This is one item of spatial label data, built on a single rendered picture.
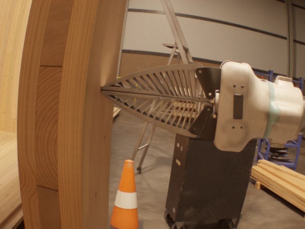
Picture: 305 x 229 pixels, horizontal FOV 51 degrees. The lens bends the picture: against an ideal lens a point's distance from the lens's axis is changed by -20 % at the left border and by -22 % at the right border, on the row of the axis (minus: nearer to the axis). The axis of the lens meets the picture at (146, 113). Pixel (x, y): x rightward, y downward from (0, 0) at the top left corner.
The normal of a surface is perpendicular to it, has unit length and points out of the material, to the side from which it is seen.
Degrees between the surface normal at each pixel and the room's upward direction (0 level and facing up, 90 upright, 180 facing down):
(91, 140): 90
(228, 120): 92
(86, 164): 90
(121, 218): 81
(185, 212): 90
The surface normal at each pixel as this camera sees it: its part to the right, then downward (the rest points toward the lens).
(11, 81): -0.03, 0.11
